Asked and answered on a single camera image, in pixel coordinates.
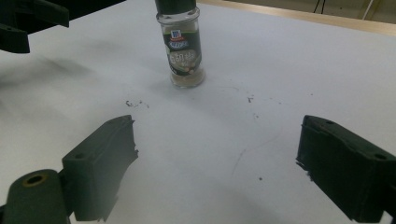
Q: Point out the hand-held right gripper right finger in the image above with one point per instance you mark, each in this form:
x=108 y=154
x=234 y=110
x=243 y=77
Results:
x=345 y=168

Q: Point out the glass spice jar black lid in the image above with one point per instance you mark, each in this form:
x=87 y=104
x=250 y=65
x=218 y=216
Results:
x=183 y=46

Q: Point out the wooden table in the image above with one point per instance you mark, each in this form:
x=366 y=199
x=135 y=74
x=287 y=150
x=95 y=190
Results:
x=311 y=16

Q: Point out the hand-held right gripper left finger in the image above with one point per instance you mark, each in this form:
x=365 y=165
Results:
x=102 y=168

